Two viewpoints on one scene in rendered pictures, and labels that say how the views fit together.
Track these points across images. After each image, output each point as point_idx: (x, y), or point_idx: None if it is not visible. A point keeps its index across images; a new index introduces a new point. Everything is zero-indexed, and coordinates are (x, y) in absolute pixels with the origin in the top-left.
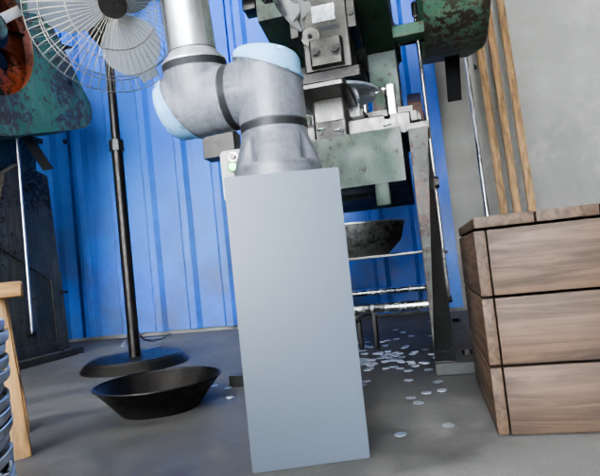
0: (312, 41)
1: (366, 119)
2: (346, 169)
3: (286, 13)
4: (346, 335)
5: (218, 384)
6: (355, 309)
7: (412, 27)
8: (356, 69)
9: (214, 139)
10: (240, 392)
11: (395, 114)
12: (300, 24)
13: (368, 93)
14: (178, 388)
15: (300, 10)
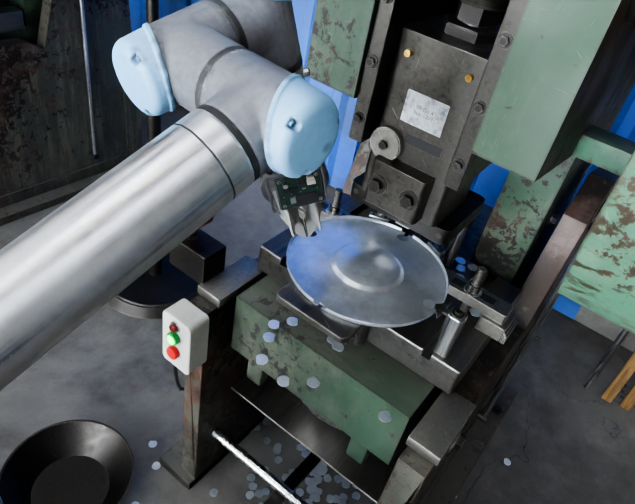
0: (379, 162)
1: (397, 335)
2: (324, 398)
3: (279, 213)
4: None
5: (159, 441)
6: (287, 498)
7: (617, 162)
8: (437, 235)
9: (182, 251)
10: (154, 493)
11: (438, 362)
12: (307, 226)
13: (423, 300)
14: None
15: (312, 208)
